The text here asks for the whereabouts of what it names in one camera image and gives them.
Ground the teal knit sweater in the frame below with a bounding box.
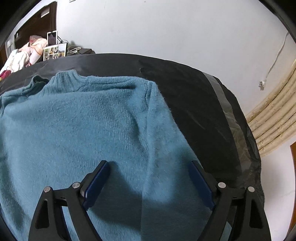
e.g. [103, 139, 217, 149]
[1, 70, 211, 240]

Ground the beige curtain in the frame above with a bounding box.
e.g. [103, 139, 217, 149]
[246, 63, 295, 157]

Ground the pile of pink white bedding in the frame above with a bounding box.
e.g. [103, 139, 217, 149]
[1, 35, 48, 81]

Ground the white tablet device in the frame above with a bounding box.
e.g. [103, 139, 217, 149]
[47, 31, 58, 46]

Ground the dark wooden headboard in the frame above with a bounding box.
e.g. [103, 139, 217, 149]
[14, 1, 57, 49]

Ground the photo collage frame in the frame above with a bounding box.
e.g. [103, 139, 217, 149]
[43, 43, 68, 61]

